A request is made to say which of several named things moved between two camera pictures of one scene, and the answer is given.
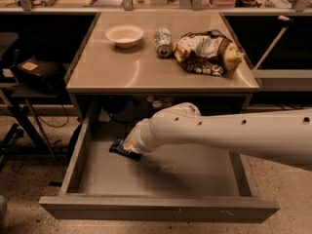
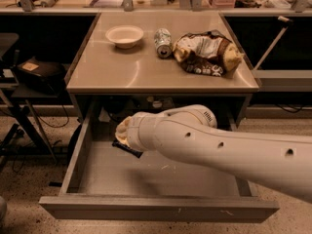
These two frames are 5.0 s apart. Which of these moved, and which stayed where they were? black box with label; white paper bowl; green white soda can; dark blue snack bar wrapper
Moved: dark blue snack bar wrapper
Stayed: green white soda can; white paper bowl; black box with label
